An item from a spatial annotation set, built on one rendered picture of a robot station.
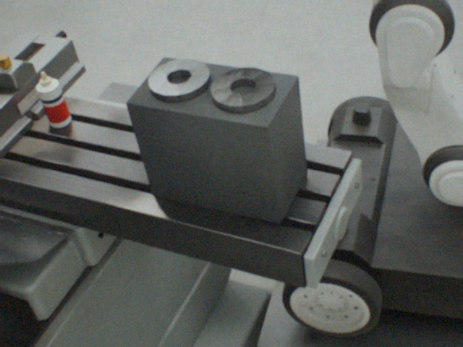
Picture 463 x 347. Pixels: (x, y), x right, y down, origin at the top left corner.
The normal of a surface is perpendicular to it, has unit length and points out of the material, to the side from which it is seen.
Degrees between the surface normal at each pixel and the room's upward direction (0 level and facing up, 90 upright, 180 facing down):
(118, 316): 90
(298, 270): 90
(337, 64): 0
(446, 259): 0
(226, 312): 0
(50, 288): 90
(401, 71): 90
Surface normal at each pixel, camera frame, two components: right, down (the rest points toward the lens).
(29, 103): 0.89, 0.20
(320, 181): -0.14, -0.73
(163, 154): -0.40, 0.66
